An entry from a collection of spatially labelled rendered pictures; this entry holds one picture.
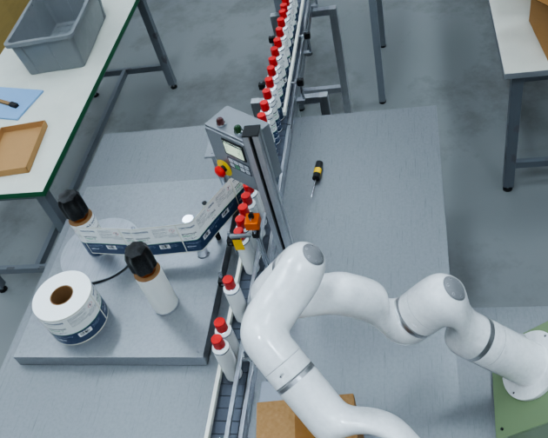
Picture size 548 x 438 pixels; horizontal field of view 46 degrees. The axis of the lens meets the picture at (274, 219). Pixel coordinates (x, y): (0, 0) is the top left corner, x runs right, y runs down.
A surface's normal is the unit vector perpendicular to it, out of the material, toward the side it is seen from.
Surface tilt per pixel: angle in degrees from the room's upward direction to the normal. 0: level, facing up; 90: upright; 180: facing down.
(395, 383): 0
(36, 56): 95
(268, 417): 0
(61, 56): 95
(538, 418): 49
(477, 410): 0
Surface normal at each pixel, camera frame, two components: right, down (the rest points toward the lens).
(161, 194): -0.20, -0.66
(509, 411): -0.86, -0.43
